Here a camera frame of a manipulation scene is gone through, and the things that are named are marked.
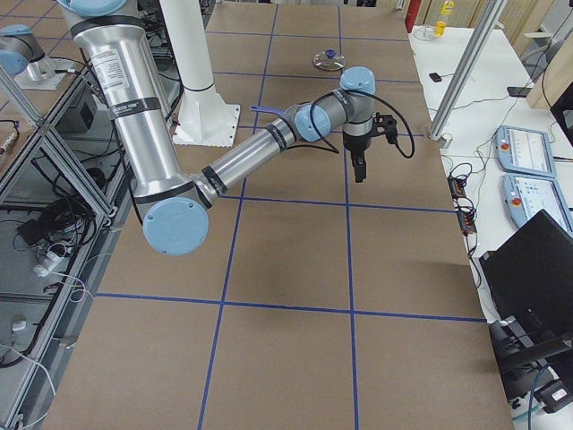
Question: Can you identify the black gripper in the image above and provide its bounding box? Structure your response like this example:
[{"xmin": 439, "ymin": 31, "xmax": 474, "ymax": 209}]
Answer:
[{"xmin": 342, "ymin": 113, "xmax": 398, "ymax": 183}]

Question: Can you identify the glass pot lid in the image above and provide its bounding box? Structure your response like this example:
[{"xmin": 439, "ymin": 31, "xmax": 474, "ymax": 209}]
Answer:
[{"xmin": 312, "ymin": 49, "xmax": 346, "ymax": 72}]

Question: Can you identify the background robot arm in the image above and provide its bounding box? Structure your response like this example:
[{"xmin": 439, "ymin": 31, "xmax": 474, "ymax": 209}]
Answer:
[{"xmin": 1, "ymin": 24, "xmax": 46, "ymax": 75}]

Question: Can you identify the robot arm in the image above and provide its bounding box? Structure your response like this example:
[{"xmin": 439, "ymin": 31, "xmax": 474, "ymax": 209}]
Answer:
[{"xmin": 60, "ymin": 1, "xmax": 398, "ymax": 255}]

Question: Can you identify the dark blue saucepan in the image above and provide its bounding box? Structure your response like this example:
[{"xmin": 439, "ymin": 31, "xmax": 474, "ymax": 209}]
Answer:
[{"xmin": 250, "ymin": 105, "xmax": 285, "ymax": 121}]

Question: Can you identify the black power strip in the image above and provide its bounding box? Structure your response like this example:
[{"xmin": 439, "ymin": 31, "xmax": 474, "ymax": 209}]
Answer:
[{"xmin": 448, "ymin": 176, "xmax": 477, "ymax": 237}]

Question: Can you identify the yellow bottle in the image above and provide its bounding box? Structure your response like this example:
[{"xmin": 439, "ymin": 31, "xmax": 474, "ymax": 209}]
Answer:
[{"xmin": 433, "ymin": 21, "xmax": 447, "ymax": 38}]

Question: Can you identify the far teach pendant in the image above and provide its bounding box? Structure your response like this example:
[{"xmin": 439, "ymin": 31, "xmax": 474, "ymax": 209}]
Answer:
[{"xmin": 493, "ymin": 125, "xmax": 557, "ymax": 178}]

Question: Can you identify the teach pendant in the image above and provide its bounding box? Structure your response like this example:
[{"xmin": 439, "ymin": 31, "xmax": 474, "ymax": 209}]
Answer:
[
  {"xmin": 493, "ymin": 125, "xmax": 557, "ymax": 178},
  {"xmin": 502, "ymin": 173, "xmax": 572, "ymax": 235}
]

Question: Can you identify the near teach pendant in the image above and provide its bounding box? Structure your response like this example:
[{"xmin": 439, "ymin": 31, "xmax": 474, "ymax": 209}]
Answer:
[{"xmin": 502, "ymin": 173, "xmax": 572, "ymax": 235}]

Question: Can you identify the black phone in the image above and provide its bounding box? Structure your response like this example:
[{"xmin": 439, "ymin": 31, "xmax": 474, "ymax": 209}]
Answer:
[{"xmin": 507, "ymin": 87, "xmax": 532, "ymax": 98}]

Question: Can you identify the black laptop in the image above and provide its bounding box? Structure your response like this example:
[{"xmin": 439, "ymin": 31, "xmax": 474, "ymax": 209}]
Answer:
[{"xmin": 480, "ymin": 210, "xmax": 572, "ymax": 333}]

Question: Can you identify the black monitor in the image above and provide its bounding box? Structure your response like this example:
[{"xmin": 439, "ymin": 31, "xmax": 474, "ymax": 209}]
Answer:
[{"xmin": 548, "ymin": 84, "xmax": 573, "ymax": 149}]

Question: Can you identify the aluminium frame post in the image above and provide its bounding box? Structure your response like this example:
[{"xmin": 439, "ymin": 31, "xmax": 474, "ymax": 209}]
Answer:
[{"xmin": 428, "ymin": 0, "xmax": 508, "ymax": 149}]

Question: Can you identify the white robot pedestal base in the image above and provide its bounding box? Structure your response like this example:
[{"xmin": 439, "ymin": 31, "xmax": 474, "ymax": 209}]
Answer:
[{"xmin": 161, "ymin": 1, "xmax": 241, "ymax": 148}]

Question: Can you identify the aluminium frame rack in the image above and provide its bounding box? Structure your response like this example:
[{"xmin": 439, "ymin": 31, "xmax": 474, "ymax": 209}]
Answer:
[{"xmin": 1, "ymin": 57, "xmax": 132, "ymax": 429}]

